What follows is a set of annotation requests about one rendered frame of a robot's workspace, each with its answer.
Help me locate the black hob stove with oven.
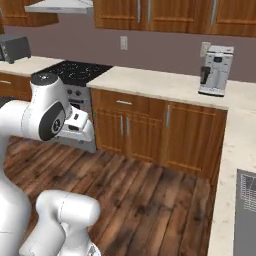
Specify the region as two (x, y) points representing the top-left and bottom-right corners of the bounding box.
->
(32, 59), (114, 154)

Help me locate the dark grey toaster oven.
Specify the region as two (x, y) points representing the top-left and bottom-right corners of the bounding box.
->
(0, 34), (32, 65)

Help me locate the grey range hood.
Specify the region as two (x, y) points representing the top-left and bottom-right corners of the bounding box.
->
(24, 0), (95, 15)

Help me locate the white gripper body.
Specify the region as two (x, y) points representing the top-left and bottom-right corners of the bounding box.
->
(58, 121), (96, 144)

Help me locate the grey sink basin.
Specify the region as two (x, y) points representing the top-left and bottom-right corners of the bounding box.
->
(232, 168), (256, 256)

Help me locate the white coffee machine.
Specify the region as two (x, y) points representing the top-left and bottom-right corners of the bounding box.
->
(198, 45), (235, 98)

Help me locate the wooden wall cupboard run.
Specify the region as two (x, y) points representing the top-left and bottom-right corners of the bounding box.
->
(92, 0), (256, 38)

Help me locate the white wall socket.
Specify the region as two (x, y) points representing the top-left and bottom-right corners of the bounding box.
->
(119, 35), (129, 51)
(199, 41), (212, 58)

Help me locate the wooden base cupboard run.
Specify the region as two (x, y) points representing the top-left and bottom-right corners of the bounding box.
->
(90, 87), (229, 186)

